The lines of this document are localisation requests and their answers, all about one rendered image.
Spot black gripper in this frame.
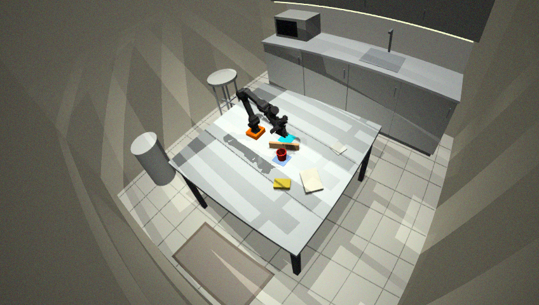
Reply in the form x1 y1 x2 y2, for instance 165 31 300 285
269 116 288 138

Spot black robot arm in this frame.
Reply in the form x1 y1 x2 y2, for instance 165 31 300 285
236 88 289 134

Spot yellow rectangular block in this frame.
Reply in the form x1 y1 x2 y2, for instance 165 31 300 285
273 179 291 190

